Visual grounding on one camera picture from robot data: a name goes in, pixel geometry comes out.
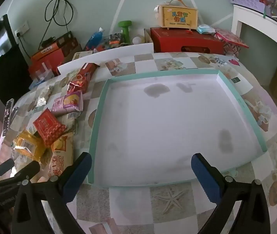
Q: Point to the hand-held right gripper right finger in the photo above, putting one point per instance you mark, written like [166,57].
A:
[205,181]

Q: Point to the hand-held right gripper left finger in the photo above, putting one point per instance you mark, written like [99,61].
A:
[78,174]

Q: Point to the yellow snack packet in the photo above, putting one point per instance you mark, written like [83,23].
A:
[29,146]

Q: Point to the red gold-patterned snack packet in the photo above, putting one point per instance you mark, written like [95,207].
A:
[48,126]

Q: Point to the teal-edged white shallow tray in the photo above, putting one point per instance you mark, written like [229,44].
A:
[165,126]

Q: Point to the pink snack packet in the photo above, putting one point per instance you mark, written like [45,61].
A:
[67,102]

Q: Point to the patterned checkered tablecloth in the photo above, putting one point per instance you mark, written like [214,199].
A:
[167,204]

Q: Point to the clear acrylic chair back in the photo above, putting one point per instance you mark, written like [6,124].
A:
[7,117]

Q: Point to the pale barcode snack packet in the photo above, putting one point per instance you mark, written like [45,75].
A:
[67,120]

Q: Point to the silver crinkled snack packet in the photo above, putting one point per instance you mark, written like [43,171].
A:
[41,100]

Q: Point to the light blue plastic item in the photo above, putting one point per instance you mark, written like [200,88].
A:
[35,84]

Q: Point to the black cabinet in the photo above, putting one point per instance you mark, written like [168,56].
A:
[9,70]

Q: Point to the clear plastic container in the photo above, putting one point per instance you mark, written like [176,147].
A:
[42,72]

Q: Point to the orange lidded box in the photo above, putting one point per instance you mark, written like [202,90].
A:
[47,53]

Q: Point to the printed flat carton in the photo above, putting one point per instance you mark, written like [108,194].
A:
[80,55]

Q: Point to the dark printed box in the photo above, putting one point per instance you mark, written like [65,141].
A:
[67,43]

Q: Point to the black screen panel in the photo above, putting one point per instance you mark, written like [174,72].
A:
[11,34]

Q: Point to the blue bottle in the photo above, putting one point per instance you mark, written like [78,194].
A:
[95,39]

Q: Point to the pile of colourful toys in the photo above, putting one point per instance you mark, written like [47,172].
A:
[115,40]

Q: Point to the large red box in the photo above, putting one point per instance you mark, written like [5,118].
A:
[184,39]

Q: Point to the pink patterned box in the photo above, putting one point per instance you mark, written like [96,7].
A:
[228,37]

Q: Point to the white ball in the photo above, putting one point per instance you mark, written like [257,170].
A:
[137,40]

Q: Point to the green dumbbell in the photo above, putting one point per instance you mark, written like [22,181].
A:
[124,29]

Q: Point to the light blue wipes pack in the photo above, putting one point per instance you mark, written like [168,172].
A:
[205,29]

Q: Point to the white wall socket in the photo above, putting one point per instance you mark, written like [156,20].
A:
[21,28]

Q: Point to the white desk frame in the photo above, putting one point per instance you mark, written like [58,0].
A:
[255,14]

